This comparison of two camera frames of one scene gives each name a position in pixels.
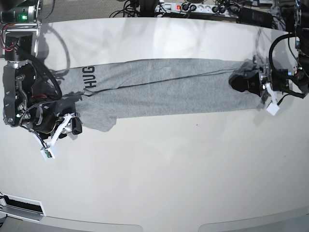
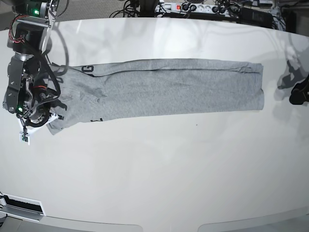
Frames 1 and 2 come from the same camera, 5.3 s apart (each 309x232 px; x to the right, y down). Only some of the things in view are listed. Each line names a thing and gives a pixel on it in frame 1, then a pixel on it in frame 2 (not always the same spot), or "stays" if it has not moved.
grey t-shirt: (104, 93) stays
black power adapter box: (252, 17) stays
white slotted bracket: (25, 208) stays
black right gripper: (251, 83) to (300, 93)
